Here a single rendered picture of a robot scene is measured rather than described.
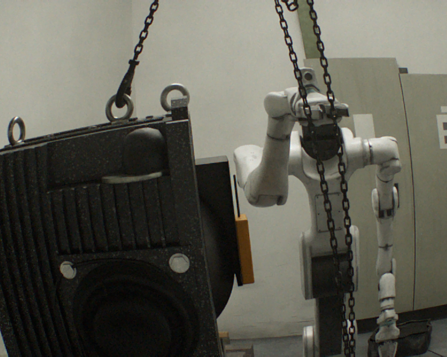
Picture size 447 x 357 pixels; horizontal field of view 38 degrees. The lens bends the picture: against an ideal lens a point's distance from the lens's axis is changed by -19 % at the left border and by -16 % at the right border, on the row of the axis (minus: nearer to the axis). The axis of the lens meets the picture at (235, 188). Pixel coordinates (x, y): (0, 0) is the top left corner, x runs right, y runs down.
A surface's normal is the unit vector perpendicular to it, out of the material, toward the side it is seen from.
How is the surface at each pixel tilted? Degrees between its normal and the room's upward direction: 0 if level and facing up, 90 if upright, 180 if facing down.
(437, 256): 90
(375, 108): 90
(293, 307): 90
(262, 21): 90
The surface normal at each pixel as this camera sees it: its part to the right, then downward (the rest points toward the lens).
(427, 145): -0.20, 0.16
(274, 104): -0.69, 0.20
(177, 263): 0.05, 0.14
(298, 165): -0.01, 0.49
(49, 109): 0.97, -0.08
